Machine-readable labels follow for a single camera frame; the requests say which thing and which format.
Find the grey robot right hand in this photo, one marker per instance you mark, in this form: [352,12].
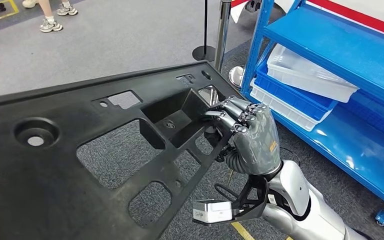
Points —
[258,145]

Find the black plastic car part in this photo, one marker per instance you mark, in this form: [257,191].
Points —
[46,198]

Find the blue metal shelf rack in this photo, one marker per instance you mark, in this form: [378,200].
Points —
[344,49]

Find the white plastic bin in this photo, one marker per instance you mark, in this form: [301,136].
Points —
[311,82]
[278,109]

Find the black thin pole disc stand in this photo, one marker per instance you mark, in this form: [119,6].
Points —
[203,53]

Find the chrome stanchion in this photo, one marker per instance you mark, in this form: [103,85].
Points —
[222,33]

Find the red barrier belt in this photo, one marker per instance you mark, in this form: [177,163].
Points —
[361,18]
[238,2]

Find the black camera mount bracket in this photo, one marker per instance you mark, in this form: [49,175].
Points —
[260,195]

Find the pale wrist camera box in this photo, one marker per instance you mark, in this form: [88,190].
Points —
[212,212]

